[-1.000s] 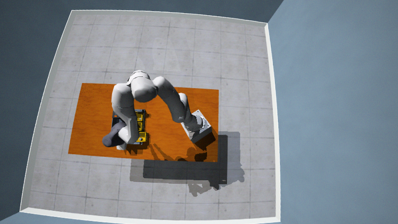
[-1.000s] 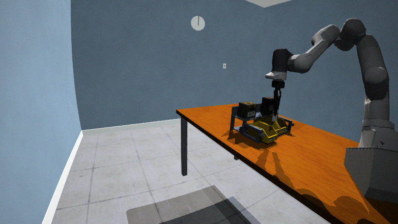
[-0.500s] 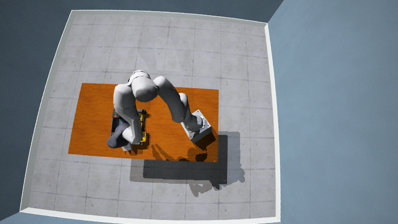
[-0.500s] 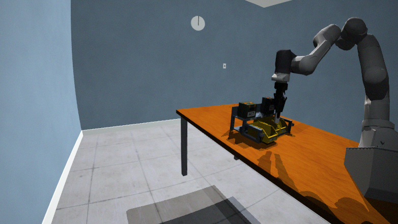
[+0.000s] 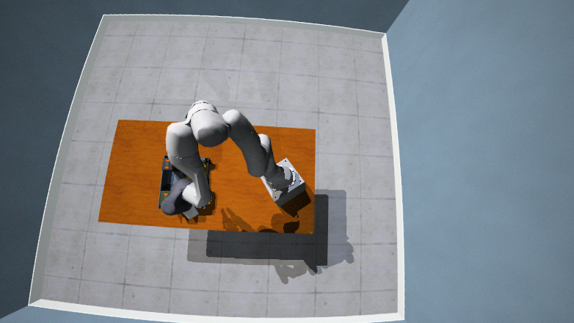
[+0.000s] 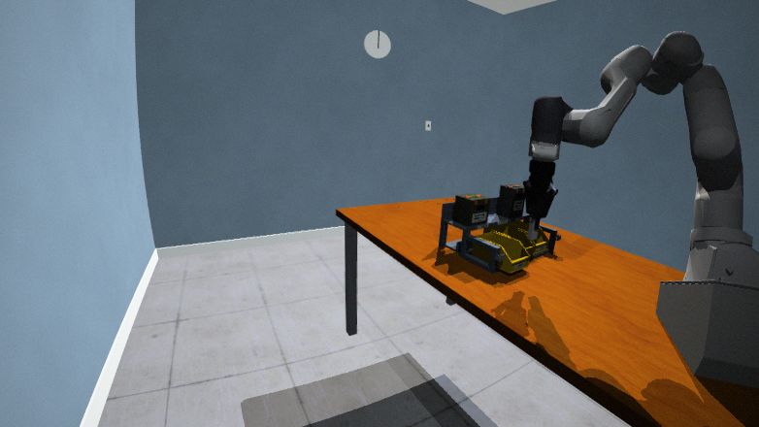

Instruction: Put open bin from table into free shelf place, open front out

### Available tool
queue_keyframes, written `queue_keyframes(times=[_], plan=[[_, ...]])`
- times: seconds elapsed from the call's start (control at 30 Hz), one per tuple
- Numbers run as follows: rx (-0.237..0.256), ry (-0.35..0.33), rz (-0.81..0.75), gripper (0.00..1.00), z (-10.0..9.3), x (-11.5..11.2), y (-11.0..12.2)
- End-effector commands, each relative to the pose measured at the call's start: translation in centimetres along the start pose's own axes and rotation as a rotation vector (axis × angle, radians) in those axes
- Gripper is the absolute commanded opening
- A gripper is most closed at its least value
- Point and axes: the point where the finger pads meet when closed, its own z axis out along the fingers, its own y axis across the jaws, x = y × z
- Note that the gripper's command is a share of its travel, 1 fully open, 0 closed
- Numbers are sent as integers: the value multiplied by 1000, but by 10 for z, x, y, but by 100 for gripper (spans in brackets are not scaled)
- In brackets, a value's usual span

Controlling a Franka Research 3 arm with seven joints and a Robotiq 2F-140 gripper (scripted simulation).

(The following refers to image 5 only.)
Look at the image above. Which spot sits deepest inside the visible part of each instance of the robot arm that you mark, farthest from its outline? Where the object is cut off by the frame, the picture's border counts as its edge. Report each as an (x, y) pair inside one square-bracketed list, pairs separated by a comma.
[(210, 129)]

